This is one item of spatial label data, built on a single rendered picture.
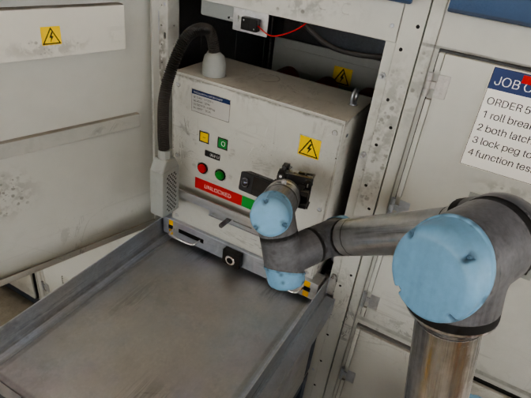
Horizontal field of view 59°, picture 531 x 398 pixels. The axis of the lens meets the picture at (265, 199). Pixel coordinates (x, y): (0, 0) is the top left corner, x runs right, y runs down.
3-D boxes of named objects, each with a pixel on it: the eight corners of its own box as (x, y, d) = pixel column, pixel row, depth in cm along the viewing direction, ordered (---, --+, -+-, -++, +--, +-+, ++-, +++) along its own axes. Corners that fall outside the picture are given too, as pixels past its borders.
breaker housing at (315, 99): (312, 283, 130) (347, 122, 105) (171, 220, 149) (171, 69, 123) (370, 205, 169) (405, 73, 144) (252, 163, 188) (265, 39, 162)
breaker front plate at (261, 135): (308, 284, 130) (342, 125, 105) (170, 222, 148) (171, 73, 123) (310, 282, 131) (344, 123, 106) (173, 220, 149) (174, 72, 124)
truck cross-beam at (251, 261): (314, 301, 131) (318, 285, 128) (163, 230, 151) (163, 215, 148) (321, 291, 135) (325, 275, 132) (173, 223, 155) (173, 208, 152)
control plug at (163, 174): (163, 219, 133) (163, 164, 124) (149, 212, 135) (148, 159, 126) (180, 207, 139) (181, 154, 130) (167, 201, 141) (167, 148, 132)
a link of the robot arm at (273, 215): (251, 244, 86) (243, 199, 84) (264, 225, 96) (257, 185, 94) (293, 240, 84) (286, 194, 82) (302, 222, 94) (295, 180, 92)
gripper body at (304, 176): (310, 203, 110) (303, 219, 98) (274, 195, 111) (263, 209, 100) (316, 172, 108) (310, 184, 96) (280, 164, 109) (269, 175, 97)
